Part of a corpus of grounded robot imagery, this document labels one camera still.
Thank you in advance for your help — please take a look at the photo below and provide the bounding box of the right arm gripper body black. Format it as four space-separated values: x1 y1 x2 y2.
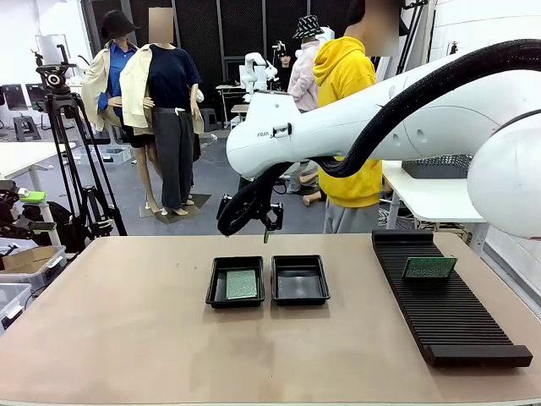
252 175 278 221

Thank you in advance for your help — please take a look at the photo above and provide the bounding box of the green printed circuit board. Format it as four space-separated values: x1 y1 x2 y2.
402 255 459 280
225 269 259 300

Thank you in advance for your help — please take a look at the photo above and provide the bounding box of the black plastic ESD tray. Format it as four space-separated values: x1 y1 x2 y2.
270 254 331 307
205 255 266 309

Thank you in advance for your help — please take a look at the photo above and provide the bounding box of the beige mannequin foot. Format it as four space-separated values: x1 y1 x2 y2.
302 190 327 208

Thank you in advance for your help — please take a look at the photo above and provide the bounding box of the grey work table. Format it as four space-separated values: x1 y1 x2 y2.
230 103 250 128

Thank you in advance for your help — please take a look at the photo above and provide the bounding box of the grey step stool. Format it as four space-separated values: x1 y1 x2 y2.
199 107 221 131

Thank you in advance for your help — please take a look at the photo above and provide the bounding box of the mannequin with pink hoodie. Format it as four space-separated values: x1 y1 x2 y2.
287 15 329 195

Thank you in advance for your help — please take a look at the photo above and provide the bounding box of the person in black clothes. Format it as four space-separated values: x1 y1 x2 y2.
276 52 293 92

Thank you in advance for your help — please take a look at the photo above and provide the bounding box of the person in yellow hoodie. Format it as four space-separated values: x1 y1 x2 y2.
312 0 401 235

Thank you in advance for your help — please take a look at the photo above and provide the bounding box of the mannequin with navy shirt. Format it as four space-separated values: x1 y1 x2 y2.
119 6 207 217

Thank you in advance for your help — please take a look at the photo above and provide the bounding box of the white table with basket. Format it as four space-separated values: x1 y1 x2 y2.
382 160 491 255

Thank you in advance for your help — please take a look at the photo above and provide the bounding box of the grey mesh basket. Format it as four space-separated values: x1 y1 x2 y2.
401 154 473 179

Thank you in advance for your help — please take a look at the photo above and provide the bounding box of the black slotted board rack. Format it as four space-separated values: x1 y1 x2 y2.
370 229 533 368

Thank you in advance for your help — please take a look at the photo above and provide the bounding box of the mannequin with black hat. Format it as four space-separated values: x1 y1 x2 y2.
79 8 164 215

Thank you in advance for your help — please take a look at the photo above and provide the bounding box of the black equipment bag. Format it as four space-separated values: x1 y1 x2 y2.
23 200 88 255

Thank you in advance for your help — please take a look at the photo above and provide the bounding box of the clear bin with white clips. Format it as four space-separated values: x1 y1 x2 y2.
0 244 68 293
0 283 33 335

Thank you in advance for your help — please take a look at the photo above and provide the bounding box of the brown cardboard box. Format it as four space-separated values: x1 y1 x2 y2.
2 245 56 272

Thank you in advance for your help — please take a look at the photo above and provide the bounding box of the black step stool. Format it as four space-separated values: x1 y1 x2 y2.
12 115 42 142

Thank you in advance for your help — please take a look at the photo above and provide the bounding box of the black computer monitor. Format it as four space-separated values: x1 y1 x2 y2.
25 83 46 107
2 83 25 112

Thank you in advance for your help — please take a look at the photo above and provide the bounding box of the white board panel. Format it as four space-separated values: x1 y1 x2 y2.
35 33 71 64

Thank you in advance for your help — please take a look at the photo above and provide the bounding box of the dark mannequin base plate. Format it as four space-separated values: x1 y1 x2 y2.
156 193 212 225

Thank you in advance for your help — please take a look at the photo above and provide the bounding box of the black camera tripod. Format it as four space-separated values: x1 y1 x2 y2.
44 92 128 238

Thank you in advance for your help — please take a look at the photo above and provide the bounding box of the right arm black cable sleeve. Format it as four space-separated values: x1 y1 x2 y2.
217 39 541 238

